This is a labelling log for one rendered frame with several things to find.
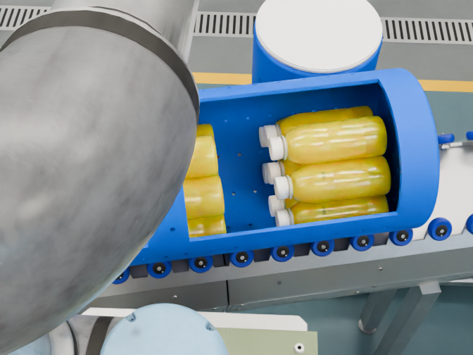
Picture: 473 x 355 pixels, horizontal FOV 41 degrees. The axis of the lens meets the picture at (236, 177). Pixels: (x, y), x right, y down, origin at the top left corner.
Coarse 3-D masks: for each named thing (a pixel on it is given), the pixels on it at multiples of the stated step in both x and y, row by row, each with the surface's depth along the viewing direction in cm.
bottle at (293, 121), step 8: (312, 112) 113; (320, 112) 112; (328, 112) 112; (336, 112) 112; (344, 112) 112; (352, 112) 112; (360, 112) 112; (368, 112) 112; (288, 120) 112; (296, 120) 111; (304, 120) 111; (312, 120) 111; (320, 120) 111; (328, 120) 111; (280, 128) 112; (288, 128) 111; (280, 136) 112
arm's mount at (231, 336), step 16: (224, 336) 82; (240, 336) 82; (256, 336) 82; (272, 336) 82; (288, 336) 82; (304, 336) 82; (240, 352) 81; (256, 352) 81; (272, 352) 81; (288, 352) 81; (304, 352) 81
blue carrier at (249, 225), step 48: (240, 96) 104; (288, 96) 118; (336, 96) 120; (384, 96) 119; (240, 144) 124; (432, 144) 99; (240, 192) 124; (432, 192) 102; (192, 240) 101; (240, 240) 103; (288, 240) 106
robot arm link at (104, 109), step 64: (64, 0) 30; (128, 0) 30; (192, 0) 35; (0, 64) 23; (64, 64) 23; (128, 64) 25; (0, 128) 20; (64, 128) 22; (128, 128) 23; (192, 128) 28; (0, 192) 20; (64, 192) 21; (128, 192) 23; (0, 256) 20; (64, 256) 21; (128, 256) 25; (0, 320) 21; (64, 320) 24
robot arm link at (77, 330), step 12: (72, 324) 61; (84, 324) 61; (48, 336) 55; (60, 336) 56; (72, 336) 57; (84, 336) 60; (24, 348) 48; (36, 348) 50; (48, 348) 54; (60, 348) 56; (72, 348) 56; (84, 348) 59
